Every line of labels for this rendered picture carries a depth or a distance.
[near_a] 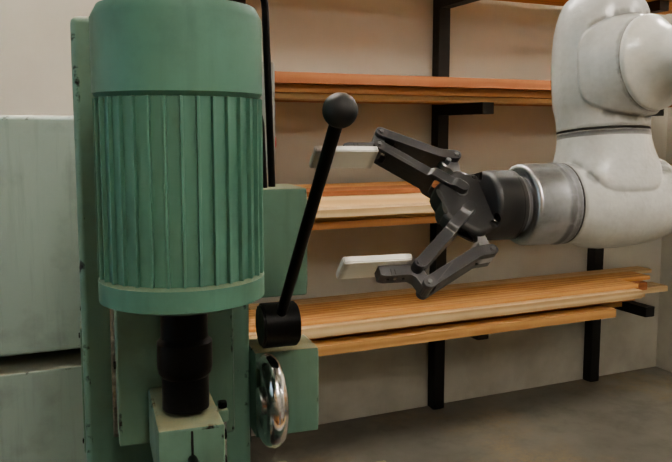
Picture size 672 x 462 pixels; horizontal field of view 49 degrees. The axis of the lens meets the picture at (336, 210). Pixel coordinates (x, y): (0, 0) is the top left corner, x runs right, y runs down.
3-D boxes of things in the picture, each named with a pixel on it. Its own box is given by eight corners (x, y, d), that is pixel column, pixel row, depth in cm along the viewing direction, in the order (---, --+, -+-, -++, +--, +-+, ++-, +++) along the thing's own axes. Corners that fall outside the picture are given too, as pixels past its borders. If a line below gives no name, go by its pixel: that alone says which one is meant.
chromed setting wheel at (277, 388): (269, 465, 92) (268, 370, 91) (249, 428, 104) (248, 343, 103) (292, 462, 93) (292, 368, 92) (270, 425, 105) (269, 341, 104)
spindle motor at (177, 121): (99, 327, 69) (87, -13, 66) (98, 288, 86) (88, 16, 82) (281, 312, 75) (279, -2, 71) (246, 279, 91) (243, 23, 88)
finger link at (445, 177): (466, 193, 76) (471, 184, 77) (374, 139, 78) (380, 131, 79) (452, 215, 79) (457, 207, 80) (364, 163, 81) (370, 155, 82)
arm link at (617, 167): (533, 248, 87) (529, 137, 87) (641, 243, 91) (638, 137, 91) (592, 252, 76) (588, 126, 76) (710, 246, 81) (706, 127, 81)
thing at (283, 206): (251, 299, 100) (249, 189, 98) (238, 285, 109) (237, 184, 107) (310, 294, 103) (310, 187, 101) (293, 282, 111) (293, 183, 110)
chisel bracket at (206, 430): (159, 510, 76) (157, 431, 76) (149, 454, 90) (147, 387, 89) (230, 499, 79) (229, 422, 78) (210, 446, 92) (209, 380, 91)
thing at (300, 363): (255, 438, 100) (254, 353, 99) (245, 419, 107) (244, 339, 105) (322, 429, 103) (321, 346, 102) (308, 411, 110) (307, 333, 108)
